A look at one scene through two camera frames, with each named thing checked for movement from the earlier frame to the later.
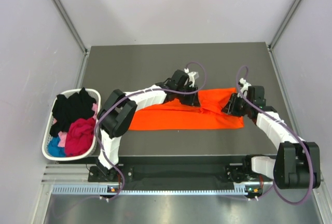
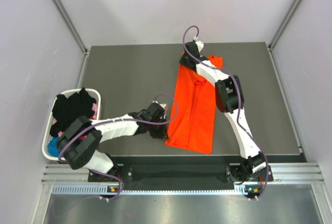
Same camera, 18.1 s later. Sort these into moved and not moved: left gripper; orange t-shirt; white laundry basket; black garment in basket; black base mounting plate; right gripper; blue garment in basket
Moved: right gripper; orange t-shirt; left gripper
Not moved: blue garment in basket; black garment in basket; black base mounting plate; white laundry basket
